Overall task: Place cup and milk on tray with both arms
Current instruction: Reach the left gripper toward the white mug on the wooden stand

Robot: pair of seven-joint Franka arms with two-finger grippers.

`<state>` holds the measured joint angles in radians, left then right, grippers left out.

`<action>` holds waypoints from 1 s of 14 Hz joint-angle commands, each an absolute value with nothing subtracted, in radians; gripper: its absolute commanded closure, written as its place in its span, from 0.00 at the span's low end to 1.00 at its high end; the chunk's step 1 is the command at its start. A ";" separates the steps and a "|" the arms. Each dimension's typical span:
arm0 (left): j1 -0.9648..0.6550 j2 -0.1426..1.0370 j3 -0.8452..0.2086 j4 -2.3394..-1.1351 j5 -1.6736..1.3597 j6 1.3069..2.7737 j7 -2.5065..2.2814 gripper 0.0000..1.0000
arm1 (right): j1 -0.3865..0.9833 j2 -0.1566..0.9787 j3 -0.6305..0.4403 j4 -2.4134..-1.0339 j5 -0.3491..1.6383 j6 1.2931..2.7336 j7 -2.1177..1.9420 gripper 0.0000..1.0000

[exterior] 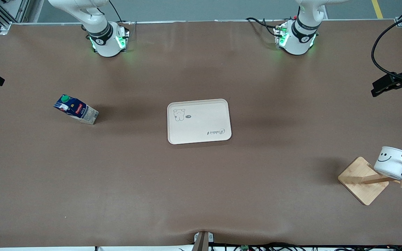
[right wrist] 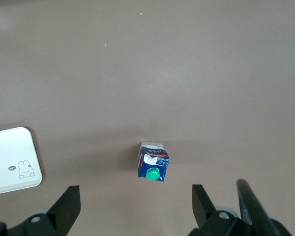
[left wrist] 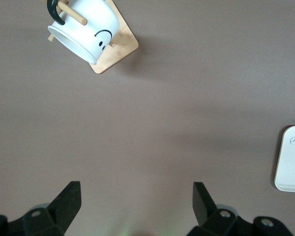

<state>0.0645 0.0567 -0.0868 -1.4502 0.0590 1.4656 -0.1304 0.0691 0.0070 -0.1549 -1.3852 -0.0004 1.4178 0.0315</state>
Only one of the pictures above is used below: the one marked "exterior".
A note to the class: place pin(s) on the brown table mat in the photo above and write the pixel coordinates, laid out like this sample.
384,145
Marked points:
201,191

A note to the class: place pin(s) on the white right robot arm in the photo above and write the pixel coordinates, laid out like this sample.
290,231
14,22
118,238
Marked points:
103,45

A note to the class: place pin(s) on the small green circuit board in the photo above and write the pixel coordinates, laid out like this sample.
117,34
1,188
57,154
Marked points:
245,248

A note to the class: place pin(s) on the beige plastic tray bear print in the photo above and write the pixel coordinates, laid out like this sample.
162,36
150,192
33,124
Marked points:
201,125

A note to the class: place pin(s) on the wooden mug stand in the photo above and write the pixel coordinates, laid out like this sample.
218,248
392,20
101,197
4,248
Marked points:
361,181

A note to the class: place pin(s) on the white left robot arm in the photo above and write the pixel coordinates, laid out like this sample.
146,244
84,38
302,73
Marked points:
297,42

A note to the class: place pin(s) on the blue milk carton green cap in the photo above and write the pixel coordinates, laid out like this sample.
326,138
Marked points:
82,111

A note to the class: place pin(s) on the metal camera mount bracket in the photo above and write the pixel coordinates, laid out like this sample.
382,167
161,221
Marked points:
202,242

